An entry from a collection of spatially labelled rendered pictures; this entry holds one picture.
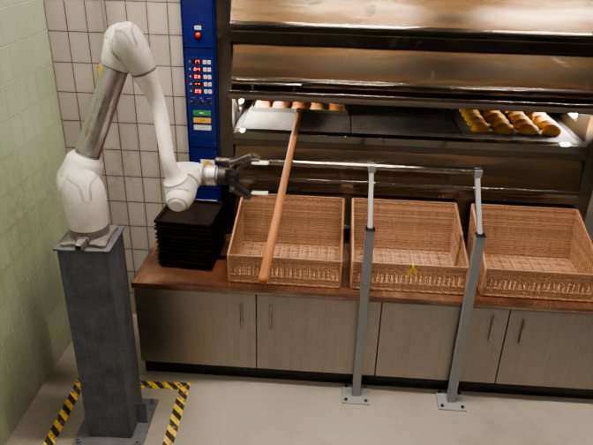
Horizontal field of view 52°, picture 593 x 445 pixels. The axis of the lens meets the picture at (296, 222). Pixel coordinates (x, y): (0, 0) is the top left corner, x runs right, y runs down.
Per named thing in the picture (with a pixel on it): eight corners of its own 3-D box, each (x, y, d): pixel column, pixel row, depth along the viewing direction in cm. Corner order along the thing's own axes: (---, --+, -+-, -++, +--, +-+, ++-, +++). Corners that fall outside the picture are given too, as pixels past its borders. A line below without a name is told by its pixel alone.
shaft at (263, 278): (267, 286, 184) (267, 277, 182) (258, 285, 184) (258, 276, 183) (301, 117, 336) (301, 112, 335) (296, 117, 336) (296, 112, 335)
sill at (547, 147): (235, 135, 320) (234, 127, 318) (583, 150, 311) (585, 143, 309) (232, 139, 314) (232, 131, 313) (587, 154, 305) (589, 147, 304)
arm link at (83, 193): (70, 237, 232) (61, 184, 222) (63, 217, 247) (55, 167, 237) (113, 229, 239) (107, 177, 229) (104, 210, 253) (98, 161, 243)
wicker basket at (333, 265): (241, 236, 338) (241, 191, 325) (342, 242, 334) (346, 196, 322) (225, 282, 294) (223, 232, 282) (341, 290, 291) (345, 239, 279)
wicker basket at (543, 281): (461, 247, 332) (469, 201, 320) (566, 253, 329) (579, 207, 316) (478, 297, 289) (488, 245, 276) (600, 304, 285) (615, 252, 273)
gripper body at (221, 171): (219, 162, 257) (240, 163, 257) (219, 181, 261) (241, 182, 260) (215, 169, 250) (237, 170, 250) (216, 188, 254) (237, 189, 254)
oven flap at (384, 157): (234, 178, 324) (236, 140, 321) (577, 195, 315) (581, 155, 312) (233, 179, 319) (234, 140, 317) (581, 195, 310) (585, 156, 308)
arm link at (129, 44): (162, 65, 227) (153, 58, 238) (143, 18, 217) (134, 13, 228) (131, 79, 224) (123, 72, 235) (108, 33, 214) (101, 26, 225)
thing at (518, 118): (452, 102, 374) (454, 94, 371) (531, 105, 371) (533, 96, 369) (471, 133, 319) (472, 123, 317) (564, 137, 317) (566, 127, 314)
